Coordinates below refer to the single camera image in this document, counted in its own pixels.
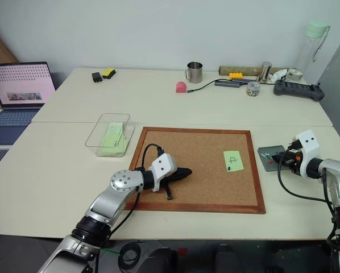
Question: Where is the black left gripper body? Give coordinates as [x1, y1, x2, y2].
[157, 167, 185, 188]

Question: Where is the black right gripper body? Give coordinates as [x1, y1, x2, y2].
[283, 150, 304, 175]

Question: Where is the grey flat tray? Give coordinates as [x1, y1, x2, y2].
[257, 145, 301, 173]

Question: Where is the green sticky note with drawing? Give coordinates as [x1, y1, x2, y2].
[223, 150, 245, 173]

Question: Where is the clear jar of pushpins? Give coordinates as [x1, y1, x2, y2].
[246, 81, 260, 98]

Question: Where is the clear plastic box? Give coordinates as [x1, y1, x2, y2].
[85, 113, 135, 158]

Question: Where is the wood-framed cork board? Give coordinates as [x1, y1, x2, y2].
[125, 126, 267, 215]

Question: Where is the dark rounded shape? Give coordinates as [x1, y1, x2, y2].
[212, 243, 239, 273]
[140, 246, 180, 273]

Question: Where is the stack of green notes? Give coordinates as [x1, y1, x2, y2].
[97, 122, 131, 157]

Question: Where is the white crumpled object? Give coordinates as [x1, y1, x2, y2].
[267, 69, 289, 84]

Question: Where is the round grey tin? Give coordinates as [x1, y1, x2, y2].
[286, 68, 303, 81]

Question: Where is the shiny metal tumbler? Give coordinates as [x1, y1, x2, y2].
[256, 61, 273, 84]

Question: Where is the grey usb hub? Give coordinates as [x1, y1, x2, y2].
[214, 79, 244, 88]

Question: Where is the grey partition panel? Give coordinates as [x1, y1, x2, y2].
[318, 26, 340, 129]

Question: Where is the stainless steel mug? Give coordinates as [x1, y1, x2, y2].
[184, 61, 204, 84]

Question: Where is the clear bottle with green lid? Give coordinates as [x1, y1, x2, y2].
[297, 19, 331, 85]

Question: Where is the yellow and black sponge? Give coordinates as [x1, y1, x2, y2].
[101, 67, 118, 80]

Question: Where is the open laptop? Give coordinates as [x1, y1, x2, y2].
[0, 61, 57, 146]

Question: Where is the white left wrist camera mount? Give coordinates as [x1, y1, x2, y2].
[150, 153, 178, 192]

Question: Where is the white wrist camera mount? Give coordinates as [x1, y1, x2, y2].
[150, 153, 178, 192]
[296, 130, 322, 177]

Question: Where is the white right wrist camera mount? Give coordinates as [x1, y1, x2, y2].
[296, 130, 322, 177]

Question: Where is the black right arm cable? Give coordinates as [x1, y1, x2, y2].
[277, 143, 340, 228]

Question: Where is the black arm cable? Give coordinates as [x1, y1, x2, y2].
[109, 144, 165, 237]
[277, 143, 340, 228]

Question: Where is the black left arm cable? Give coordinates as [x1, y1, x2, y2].
[109, 144, 165, 237]

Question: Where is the coiled black cable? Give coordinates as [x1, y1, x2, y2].
[118, 241, 143, 270]

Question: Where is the black usb cable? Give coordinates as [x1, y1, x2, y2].
[186, 79, 216, 93]

